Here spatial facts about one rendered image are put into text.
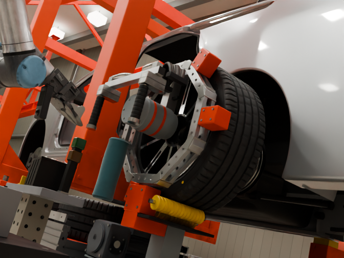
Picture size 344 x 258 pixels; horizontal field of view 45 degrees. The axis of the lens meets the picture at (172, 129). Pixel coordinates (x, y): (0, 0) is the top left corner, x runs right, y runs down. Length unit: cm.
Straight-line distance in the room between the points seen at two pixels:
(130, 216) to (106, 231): 33
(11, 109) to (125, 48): 194
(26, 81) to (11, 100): 282
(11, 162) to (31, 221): 233
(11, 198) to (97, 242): 110
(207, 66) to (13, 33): 80
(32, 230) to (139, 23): 127
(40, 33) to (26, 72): 304
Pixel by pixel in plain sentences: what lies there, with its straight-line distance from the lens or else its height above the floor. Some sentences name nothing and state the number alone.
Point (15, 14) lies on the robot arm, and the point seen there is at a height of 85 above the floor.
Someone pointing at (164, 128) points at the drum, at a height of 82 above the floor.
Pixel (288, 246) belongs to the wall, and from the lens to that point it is 798.
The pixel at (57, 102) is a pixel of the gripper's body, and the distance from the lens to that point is 148.
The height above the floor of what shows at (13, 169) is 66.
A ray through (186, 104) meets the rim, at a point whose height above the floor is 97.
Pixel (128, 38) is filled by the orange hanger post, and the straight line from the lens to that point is 235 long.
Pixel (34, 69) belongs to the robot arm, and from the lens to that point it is 125.
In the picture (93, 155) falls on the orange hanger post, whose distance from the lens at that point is 215.
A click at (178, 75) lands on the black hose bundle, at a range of 160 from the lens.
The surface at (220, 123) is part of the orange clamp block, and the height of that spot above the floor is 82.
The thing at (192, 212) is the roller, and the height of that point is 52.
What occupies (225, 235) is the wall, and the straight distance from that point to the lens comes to 876.
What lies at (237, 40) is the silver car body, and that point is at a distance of 237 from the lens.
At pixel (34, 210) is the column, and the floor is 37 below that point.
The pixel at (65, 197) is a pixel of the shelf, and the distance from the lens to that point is 157.
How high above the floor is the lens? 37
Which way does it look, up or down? 15 degrees up
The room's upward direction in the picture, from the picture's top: 15 degrees clockwise
